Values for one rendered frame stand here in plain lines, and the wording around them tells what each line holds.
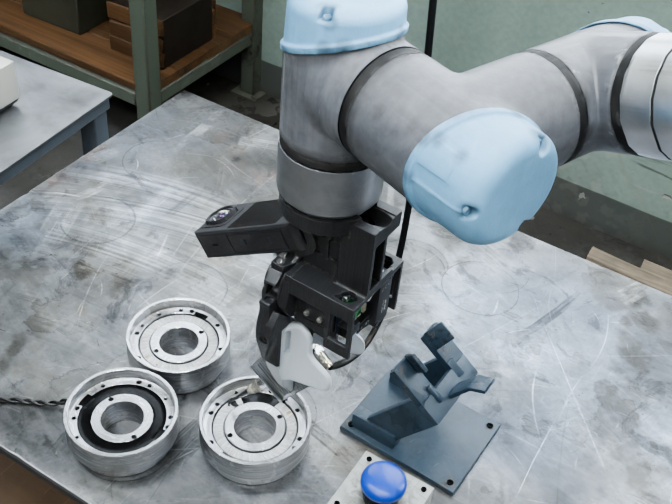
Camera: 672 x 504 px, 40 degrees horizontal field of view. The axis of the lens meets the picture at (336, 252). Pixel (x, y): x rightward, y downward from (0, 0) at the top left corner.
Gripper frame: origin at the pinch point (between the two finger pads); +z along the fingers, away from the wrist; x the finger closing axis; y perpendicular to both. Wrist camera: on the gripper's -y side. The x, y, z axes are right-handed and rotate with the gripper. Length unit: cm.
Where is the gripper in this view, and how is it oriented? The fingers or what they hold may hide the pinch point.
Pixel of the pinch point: (292, 365)
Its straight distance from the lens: 79.5
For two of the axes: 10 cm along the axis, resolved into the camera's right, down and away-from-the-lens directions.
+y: 8.3, 4.2, -3.8
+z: -0.8, 7.5, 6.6
